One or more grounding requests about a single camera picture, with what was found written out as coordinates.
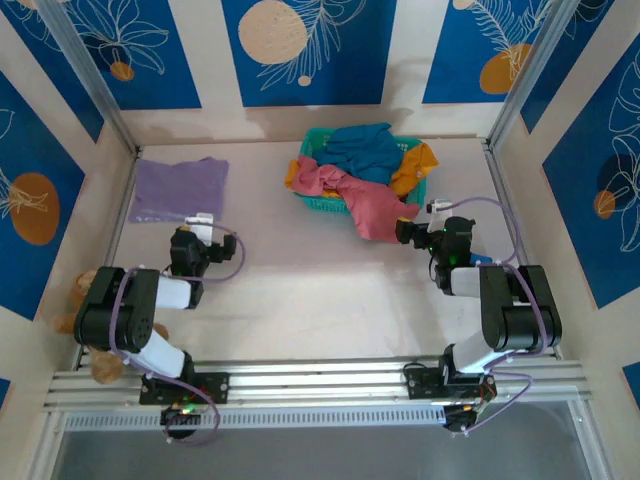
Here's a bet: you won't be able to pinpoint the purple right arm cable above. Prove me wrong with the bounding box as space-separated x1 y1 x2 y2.
449 197 547 437

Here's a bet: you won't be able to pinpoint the aluminium side rail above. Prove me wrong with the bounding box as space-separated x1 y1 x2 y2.
480 139 564 359

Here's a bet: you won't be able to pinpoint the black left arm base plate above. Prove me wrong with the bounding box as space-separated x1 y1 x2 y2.
138 371 231 406

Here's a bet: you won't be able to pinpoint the yellow t-shirt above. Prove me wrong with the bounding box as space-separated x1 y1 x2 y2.
284 142 440 199

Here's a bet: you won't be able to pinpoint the teal plastic basket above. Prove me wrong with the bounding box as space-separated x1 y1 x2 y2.
292 127 429 217

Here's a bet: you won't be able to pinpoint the white slotted cable duct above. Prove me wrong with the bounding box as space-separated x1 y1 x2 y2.
62 405 449 432

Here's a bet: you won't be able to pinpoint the aluminium mounting rails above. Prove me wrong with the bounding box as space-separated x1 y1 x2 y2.
42 355 594 412

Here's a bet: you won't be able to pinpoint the purple folded t-shirt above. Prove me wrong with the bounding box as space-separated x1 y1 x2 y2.
128 157 230 225

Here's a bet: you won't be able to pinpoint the aluminium frame post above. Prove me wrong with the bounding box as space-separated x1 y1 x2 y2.
487 0 589 149
35 0 142 157

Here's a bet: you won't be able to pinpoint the black controller box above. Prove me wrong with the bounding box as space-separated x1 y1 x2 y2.
159 403 202 442
442 402 484 435

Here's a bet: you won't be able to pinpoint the blue t-shirt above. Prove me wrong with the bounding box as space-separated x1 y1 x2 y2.
313 122 405 187

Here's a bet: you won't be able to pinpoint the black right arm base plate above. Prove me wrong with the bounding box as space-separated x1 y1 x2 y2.
402 360 497 401

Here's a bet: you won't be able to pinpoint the brown teddy bear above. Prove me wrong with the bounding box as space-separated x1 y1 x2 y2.
53 269 169 385

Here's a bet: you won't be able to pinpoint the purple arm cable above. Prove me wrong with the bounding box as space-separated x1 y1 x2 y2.
449 197 547 437
109 224 247 447

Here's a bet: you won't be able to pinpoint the pink t-shirt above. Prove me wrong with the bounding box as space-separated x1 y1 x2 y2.
291 154 421 242

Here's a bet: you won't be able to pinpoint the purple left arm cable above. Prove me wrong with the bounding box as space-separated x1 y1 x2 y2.
109 224 247 447

